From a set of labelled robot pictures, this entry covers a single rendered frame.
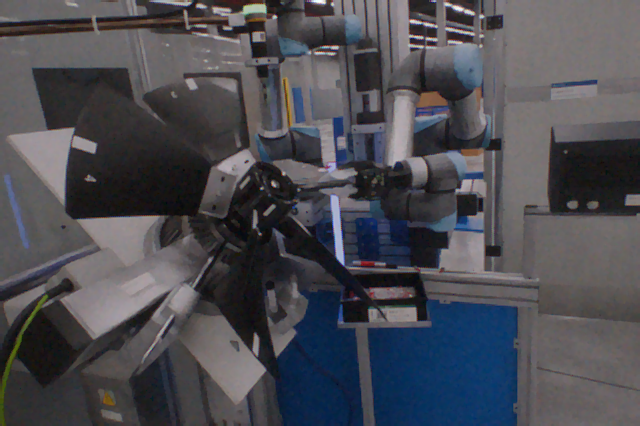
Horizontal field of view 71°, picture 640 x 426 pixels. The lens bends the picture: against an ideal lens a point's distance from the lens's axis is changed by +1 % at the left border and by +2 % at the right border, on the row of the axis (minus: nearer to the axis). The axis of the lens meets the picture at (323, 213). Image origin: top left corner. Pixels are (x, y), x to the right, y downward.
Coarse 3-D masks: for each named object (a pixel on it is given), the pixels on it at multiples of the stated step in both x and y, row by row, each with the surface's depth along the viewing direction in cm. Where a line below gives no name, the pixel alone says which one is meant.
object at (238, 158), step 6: (246, 150) 96; (234, 156) 95; (240, 156) 95; (246, 156) 95; (252, 156) 95; (222, 162) 95; (228, 162) 95; (234, 162) 95; (240, 162) 95; (252, 162) 95; (222, 168) 94; (228, 168) 94; (240, 168) 94; (246, 168) 94; (240, 174) 94
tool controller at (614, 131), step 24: (552, 144) 107; (576, 144) 101; (600, 144) 100; (624, 144) 98; (552, 168) 107; (576, 168) 104; (600, 168) 102; (624, 168) 100; (552, 192) 109; (576, 192) 107; (600, 192) 105; (624, 192) 103
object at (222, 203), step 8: (216, 168) 84; (216, 176) 84; (224, 176) 85; (232, 176) 86; (208, 184) 83; (216, 184) 84; (224, 184) 85; (232, 184) 87; (208, 192) 84; (224, 192) 86; (232, 192) 87; (208, 200) 84; (216, 200) 85; (224, 200) 86; (200, 208) 83; (208, 208) 84; (216, 208) 85; (224, 208) 87; (216, 216) 86; (224, 216) 87
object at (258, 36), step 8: (248, 24) 90; (256, 24) 89; (264, 24) 90; (256, 32) 90; (264, 32) 90; (256, 40) 90; (264, 40) 91; (256, 48) 91; (264, 48) 91; (256, 56) 91; (264, 56) 91; (256, 72) 93; (264, 72) 92
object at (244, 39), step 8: (232, 16) 88; (240, 16) 89; (232, 24) 89; (240, 24) 89; (232, 32) 92; (240, 32) 89; (248, 32) 89; (240, 40) 90; (248, 40) 90; (240, 48) 92; (248, 48) 90; (248, 56) 91; (248, 64) 90; (256, 64) 90; (264, 64) 90; (272, 64) 92
